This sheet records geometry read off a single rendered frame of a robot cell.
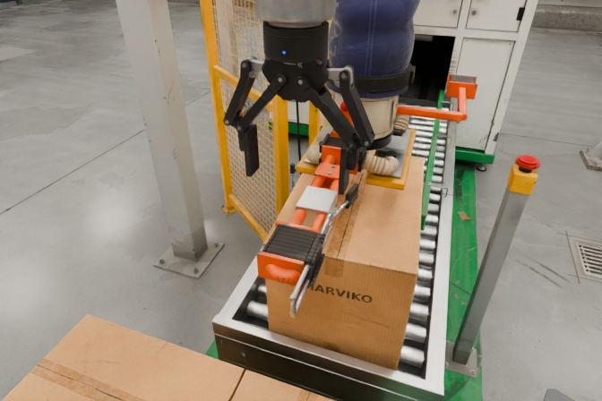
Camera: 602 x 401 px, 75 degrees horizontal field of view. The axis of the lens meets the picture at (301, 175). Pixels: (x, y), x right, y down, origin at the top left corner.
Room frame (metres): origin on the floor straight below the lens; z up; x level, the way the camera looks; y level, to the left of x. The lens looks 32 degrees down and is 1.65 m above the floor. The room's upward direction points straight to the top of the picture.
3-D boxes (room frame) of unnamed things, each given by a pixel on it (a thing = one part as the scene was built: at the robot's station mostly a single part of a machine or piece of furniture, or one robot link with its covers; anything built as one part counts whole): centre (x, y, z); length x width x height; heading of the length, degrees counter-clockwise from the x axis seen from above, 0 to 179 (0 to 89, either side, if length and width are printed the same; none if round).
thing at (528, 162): (1.08, -0.72, 1.02); 0.07 x 0.07 x 0.04
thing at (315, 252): (0.50, -0.05, 1.22); 0.31 x 0.03 x 0.05; 162
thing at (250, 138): (0.49, 0.07, 1.39); 0.03 x 0.01 x 0.07; 161
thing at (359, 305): (1.03, -0.17, 0.75); 0.60 x 0.40 x 0.40; 164
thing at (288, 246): (0.47, 0.02, 1.22); 0.08 x 0.07 x 0.05; 162
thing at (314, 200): (0.59, -0.03, 1.21); 0.07 x 0.07 x 0.04; 72
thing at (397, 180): (1.01, -0.27, 1.12); 0.34 x 0.10 x 0.05; 162
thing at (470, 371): (1.08, -0.72, 0.01); 0.15 x 0.15 x 0.03; 70
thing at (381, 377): (0.71, -0.05, 0.58); 0.70 x 0.03 x 0.06; 70
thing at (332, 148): (0.80, -0.10, 1.22); 0.10 x 0.08 x 0.06; 72
